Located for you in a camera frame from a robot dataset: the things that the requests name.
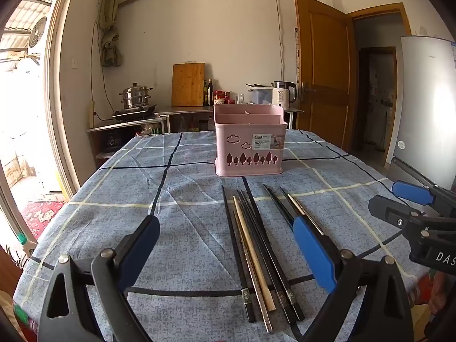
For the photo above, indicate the black gas stove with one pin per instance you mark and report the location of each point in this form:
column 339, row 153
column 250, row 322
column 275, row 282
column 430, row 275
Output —
column 133, row 113

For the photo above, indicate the wooden chopstick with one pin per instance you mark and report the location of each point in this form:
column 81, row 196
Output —
column 255, row 256

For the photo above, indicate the pink plastic utensil basket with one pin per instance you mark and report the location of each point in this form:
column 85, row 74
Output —
column 235, row 149

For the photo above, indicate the dark glass bottle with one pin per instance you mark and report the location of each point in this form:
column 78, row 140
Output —
column 210, row 94

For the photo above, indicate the silver refrigerator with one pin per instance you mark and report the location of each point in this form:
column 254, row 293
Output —
column 427, row 96

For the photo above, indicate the blue plaid tablecloth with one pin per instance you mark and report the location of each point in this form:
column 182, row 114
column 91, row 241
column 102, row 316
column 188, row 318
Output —
column 142, row 185

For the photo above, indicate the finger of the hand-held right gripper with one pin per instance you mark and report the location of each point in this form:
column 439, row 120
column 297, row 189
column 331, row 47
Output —
column 388, row 212
column 409, row 192

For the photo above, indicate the wooden cutting board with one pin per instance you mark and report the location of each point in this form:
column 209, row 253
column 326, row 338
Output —
column 188, row 85

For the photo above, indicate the low steel counter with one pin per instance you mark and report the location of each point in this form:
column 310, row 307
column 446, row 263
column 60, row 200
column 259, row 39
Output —
column 117, row 124

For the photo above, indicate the black appliance under counter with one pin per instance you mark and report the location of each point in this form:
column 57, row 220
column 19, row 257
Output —
column 113, row 140

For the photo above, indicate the outdoor fan unit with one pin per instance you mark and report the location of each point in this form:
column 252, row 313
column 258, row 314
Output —
column 37, row 32

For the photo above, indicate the steel kitchen table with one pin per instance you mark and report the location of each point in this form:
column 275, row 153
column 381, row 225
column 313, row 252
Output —
column 188, row 108

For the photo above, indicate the white electric kettle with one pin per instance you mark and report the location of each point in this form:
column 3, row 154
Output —
column 281, row 96

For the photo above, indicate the clear drinking glass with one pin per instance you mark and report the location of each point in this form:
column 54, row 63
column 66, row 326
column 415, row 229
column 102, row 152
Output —
column 240, row 99

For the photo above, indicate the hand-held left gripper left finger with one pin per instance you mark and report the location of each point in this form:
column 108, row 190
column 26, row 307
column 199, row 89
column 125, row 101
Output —
column 140, row 242

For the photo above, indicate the metal chopstick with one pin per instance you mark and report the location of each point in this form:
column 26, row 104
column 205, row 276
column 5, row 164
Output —
column 257, row 292
column 306, row 215

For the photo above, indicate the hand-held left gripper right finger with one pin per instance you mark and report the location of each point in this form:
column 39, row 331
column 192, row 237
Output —
column 313, row 253

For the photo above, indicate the beige power strip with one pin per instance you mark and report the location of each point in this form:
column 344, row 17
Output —
column 91, row 114

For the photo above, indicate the red patterned rug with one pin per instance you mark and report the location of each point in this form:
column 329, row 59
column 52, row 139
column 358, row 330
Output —
column 42, row 217

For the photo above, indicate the person's right hand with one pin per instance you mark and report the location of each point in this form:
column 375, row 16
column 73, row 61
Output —
column 440, row 292

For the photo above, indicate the wooden door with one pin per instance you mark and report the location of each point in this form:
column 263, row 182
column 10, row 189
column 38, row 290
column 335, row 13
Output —
column 320, row 60

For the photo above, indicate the steel steamer pot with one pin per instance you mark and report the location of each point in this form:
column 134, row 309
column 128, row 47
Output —
column 135, row 96

